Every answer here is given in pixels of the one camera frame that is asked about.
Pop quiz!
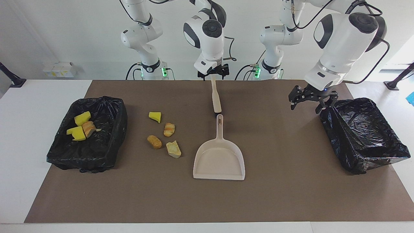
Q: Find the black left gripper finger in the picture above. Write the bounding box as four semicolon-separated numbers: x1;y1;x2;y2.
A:
288;85;305;111
315;92;339;115

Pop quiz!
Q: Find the beige hand brush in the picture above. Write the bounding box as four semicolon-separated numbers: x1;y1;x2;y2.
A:
211;78;223;114

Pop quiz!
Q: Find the pale bread chunk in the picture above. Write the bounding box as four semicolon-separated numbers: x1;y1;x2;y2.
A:
166;140;182;159

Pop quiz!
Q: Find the brown bread roll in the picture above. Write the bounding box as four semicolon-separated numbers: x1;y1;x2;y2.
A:
147;135;162;150

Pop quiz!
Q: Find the beige plastic dustpan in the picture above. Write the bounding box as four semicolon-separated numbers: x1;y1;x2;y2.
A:
193;114;245;181

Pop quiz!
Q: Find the torn orange-crust bread piece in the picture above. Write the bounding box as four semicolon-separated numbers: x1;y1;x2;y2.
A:
82;121;102;138

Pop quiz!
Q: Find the notched yellow sponge piece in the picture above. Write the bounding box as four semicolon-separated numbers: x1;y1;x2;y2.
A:
74;111;92;126

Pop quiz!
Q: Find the rectangular yellow sponge piece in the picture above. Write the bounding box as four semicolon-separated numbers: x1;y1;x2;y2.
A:
66;126;87;141

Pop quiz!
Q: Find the bin lined with black bag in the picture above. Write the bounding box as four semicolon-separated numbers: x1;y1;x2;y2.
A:
320;97;411;175
46;96;128;173

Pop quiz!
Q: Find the black stand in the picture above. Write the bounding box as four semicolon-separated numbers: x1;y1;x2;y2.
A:
384;62;414;91
0;61;27;88

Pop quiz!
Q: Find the brown table mat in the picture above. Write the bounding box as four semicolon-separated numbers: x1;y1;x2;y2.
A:
24;80;414;224

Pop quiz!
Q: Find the black base cable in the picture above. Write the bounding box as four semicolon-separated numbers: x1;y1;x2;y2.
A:
125;63;139;80
235;52;266;81

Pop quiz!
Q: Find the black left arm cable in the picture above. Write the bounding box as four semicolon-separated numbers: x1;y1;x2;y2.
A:
290;0;390;85

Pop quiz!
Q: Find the white wall socket box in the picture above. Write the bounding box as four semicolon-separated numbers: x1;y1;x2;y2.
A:
43;61;77;78

